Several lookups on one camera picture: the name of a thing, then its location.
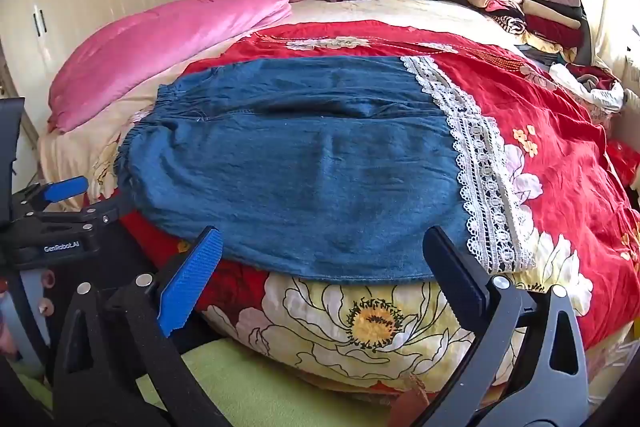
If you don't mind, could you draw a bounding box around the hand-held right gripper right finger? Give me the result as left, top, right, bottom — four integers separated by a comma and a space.
422, 225, 593, 427

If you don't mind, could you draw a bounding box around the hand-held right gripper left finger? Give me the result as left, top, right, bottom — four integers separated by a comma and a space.
50, 226, 226, 427

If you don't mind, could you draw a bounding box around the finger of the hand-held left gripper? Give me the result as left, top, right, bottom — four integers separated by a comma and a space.
12, 176, 90, 214
50, 193, 135, 233

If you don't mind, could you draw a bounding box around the blue denim pants lace trim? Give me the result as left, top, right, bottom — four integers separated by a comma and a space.
114, 55, 538, 284

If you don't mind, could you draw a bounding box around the lime green cloth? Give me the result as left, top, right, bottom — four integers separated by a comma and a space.
10, 339, 401, 427

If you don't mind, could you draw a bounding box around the red floral bedsheet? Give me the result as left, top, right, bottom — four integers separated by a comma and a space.
37, 0, 640, 403

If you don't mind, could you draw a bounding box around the white crumpled cloth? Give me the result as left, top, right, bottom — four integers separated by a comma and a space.
550, 62, 626, 112

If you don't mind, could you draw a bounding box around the pile of folded clothes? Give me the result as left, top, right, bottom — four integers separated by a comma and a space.
462, 0, 601, 65

